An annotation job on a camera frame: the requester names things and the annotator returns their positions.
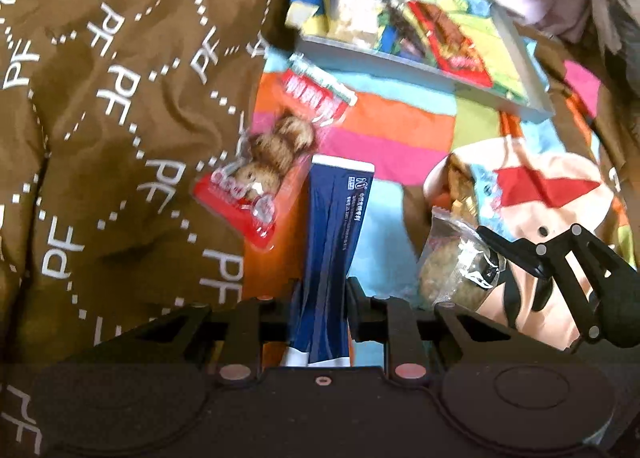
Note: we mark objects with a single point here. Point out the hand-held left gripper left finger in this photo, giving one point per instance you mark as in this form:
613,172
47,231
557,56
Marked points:
245,328

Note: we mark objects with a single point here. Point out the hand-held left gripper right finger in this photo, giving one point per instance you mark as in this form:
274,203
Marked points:
400,328

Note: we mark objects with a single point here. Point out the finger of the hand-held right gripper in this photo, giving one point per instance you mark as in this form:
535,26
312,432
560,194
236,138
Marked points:
520,250
575,303

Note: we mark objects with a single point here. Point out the clear cookie packet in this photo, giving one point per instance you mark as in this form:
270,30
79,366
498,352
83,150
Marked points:
450,268

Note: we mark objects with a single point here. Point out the long blue packet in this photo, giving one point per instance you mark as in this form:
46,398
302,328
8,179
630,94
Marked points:
330,238

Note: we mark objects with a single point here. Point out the red braised egg packet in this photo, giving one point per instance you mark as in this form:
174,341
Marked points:
265,157

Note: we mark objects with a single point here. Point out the red dried snack packet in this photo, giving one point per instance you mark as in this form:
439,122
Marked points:
450,42

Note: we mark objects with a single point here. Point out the shallow grey box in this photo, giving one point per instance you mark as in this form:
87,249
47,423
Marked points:
380,55

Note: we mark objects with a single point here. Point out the clear nougat packet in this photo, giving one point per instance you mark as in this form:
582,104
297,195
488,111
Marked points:
352,2

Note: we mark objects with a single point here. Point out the small light blue packet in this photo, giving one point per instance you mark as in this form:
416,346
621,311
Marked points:
482,184

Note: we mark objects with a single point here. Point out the colourful printed bedsheet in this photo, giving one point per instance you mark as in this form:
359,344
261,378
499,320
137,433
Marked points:
400,137

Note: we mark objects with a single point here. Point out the brown patterned quilt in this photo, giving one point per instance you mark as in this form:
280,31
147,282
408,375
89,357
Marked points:
125,137

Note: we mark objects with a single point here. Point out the small red white packet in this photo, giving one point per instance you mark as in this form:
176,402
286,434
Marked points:
312,95

